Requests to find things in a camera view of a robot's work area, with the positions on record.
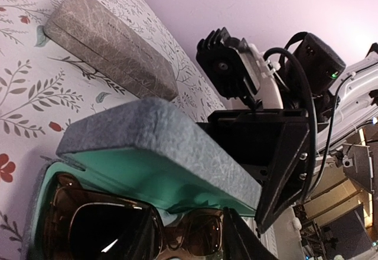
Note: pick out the small blue cleaning cloth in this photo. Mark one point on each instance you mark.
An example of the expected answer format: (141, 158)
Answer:
(169, 220)

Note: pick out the grey glasses case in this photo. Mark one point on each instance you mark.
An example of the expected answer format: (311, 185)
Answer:
(95, 35)

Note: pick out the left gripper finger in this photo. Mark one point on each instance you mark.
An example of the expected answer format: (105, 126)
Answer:
(239, 242)

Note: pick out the brown sunglasses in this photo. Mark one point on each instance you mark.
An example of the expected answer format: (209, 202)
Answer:
(86, 224)

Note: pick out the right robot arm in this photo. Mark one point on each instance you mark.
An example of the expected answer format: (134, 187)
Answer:
(299, 107)

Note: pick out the blue glasses case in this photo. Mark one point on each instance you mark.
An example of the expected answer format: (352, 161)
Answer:
(146, 150)

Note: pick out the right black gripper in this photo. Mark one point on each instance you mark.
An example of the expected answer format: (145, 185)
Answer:
(273, 147)

